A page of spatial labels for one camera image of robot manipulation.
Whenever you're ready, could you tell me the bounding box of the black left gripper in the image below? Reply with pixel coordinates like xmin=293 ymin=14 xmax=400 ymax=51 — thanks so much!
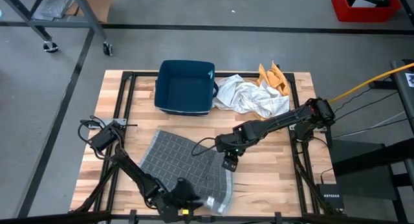
xmin=157 ymin=177 xmax=208 ymax=223

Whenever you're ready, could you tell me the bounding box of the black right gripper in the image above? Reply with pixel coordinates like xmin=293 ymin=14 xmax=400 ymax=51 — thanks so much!
xmin=222 ymin=151 xmax=242 ymax=173

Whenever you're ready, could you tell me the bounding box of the grey checked towel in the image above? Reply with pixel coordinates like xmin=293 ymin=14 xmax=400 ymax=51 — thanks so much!
xmin=139 ymin=129 xmax=234 ymax=216

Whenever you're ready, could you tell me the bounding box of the white towel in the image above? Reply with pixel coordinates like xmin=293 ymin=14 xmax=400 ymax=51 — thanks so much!
xmin=212 ymin=74 xmax=291 ymax=120

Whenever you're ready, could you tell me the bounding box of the orange towel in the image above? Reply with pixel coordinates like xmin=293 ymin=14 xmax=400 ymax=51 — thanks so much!
xmin=254 ymin=60 xmax=291 ymax=121

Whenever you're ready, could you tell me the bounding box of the navy fabric basket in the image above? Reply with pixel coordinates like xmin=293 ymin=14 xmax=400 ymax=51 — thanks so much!
xmin=153 ymin=59 xmax=219 ymax=117

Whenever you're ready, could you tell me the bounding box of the black side table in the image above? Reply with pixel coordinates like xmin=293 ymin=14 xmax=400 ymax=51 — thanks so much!
xmin=329 ymin=59 xmax=414 ymax=224

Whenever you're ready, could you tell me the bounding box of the red plastic bin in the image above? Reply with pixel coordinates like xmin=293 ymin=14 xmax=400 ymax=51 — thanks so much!
xmin=331 ymin=0 xmax=403 ymax=23

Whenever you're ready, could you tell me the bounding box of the brown cardboard box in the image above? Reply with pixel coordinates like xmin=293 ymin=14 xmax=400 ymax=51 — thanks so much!
xmin=64 ymin=0 xmax=115 ymax=23

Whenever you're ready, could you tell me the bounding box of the silver plastic bag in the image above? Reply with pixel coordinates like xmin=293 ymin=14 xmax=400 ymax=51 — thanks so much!
xmin=32 ymin=0 xmax=76 ymax=21

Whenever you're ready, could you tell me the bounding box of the black Netgear network switch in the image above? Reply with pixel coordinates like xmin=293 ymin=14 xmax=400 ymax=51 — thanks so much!
xmin=316 ymin=183 xmax=346 ymax=210

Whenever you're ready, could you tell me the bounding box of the thin black floor cable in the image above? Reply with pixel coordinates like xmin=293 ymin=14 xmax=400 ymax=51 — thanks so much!
xmin=332 ymin=118 xmax=409 ymax=139
xmin=334 ymin=91 xmax=399 ymax=114

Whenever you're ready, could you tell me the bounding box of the yellow arm power cable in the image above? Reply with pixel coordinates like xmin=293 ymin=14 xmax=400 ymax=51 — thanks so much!
xmin=328 ymin=62 xmax=414 ymax=104

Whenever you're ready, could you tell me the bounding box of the grey wheeled cart frame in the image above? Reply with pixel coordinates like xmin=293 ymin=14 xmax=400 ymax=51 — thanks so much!
xmin=0 ymin=0 xmax=114 ymax=56

